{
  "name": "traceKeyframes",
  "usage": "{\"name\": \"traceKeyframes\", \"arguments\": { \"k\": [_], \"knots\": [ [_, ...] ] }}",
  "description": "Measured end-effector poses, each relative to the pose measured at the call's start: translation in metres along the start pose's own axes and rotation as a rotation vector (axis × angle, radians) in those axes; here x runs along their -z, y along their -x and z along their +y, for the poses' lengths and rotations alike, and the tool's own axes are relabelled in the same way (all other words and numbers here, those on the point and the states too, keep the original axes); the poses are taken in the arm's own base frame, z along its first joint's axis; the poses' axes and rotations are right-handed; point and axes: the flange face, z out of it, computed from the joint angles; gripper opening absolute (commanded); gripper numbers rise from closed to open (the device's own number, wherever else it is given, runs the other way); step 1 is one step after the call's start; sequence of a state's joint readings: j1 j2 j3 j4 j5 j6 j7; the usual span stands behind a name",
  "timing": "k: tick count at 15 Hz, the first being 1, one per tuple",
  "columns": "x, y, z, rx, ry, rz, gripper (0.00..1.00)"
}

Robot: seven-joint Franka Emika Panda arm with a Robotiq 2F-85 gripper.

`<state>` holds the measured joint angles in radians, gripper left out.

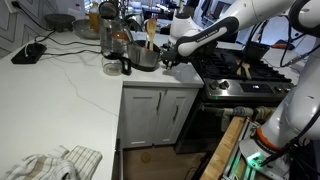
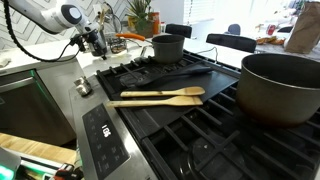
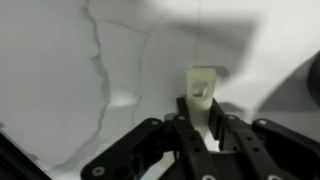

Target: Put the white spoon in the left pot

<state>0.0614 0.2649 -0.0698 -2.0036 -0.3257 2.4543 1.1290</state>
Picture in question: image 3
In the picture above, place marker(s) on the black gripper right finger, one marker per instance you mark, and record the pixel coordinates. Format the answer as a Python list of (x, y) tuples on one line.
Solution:
[(266, 146)]

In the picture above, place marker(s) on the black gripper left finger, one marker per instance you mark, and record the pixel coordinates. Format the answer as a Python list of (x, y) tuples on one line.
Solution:
[(133, 146)]

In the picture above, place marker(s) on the steel utensil pot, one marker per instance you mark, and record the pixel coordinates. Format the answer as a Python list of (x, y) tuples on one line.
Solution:
[(315, 80)]

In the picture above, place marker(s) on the black steel gas stove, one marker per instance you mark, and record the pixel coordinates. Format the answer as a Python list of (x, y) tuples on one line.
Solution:
[(16, 161)]

